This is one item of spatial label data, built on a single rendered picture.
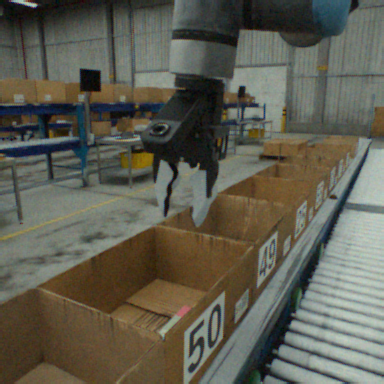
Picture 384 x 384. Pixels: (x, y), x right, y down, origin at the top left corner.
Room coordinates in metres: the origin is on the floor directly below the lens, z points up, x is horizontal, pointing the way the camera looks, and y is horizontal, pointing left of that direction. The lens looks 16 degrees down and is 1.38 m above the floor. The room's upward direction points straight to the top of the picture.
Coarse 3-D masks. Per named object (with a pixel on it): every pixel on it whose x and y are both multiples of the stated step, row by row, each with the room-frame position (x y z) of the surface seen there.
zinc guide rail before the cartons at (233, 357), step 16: (368, 144) 4.24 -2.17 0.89; (336, 192) 1.90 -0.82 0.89; (320, 224) 1.36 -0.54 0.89; (304, 240) 1.19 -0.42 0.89; (288, 256) 1.05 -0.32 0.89; (304, 256) 1.05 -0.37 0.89; (288, 272) 0.94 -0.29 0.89; (272, 288) 0.85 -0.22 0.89; (256, 304) 0.77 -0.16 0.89; (272, 304) 0.77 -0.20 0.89; (256, 320) 0.70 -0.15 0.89; (240, 336) 0.64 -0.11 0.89; (256, 336) 0.64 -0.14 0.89; (224, 352) 0.59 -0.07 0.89; (240, 352) 0.59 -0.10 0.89; (224, 368) 0.55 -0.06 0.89; (240, 368) 0.55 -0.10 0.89
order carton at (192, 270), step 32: (96, 256) 0.71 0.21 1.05; (128, 256) 0.81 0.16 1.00; (160, 256) 0.90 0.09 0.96; (192, 256) 0.85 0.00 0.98; (224, 256) 0.81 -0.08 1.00; (64, 288) 0.63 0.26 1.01; (96, 288) 0.70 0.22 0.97; (128, 288) 0.80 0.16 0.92; (160, 288) 0.85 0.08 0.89; (192, 288) 0.85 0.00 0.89; (224, 288) 0.62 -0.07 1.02; (128, 320) 0.71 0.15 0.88; (160, 320) 0.71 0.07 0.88; (192, 320) 0.50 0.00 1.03; (224, 320) 0.62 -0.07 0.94
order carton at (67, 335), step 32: (32, 288) 0.57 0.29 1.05; (0, 320) 0.51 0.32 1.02; (32, 320) 0.56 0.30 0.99; (64, 320) 0.53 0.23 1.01; (96, 320) 0.49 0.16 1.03; (0, 352) 0.50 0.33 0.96; (32, 352) 0.55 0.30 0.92; (64, 352) 0.54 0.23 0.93; (96, 352) 0.50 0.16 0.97; (128, 352) 0.46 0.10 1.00; (160, 352) 0.42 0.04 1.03
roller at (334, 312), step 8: (304, 304) 1.00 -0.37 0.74; (312, 304) 0.99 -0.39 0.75; (320, 304) 0.99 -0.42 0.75; (320, 312) 0.96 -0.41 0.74; (328, 312) 0.96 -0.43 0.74; (336, 312) 0.95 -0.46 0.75; (344, 312) 0.94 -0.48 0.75; (352, 312) 0.94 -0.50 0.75; (344, 320) 0.93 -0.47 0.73; (352, 320) 0.92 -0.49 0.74; (360, 320) 0.91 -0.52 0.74; (368, 320) 0.90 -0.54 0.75; (376, 320) 0.90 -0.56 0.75; (376, 328) 0.88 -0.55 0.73
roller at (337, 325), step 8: (296, 312) 0.95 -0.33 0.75; (304, 312) 0.94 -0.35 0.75; (312, 312) 0.94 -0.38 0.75; (304, 320) 0.92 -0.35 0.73; (312, 320) 0.92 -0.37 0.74; (320, 320) 0.91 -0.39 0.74; (328, 320) 0.90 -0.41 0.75; (336, 320) 0.90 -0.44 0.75; (328, 328) 0.89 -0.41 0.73; (336, 328) 0.88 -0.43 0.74; (344, 328) 0.87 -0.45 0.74; (352, 328) 0.87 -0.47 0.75; (360, 328) 0.86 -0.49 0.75; (368, 328) 0.86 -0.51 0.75; (360, 336) 0.85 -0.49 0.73; (368, 336) 0.84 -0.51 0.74; (376, 336) 0.83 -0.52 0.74
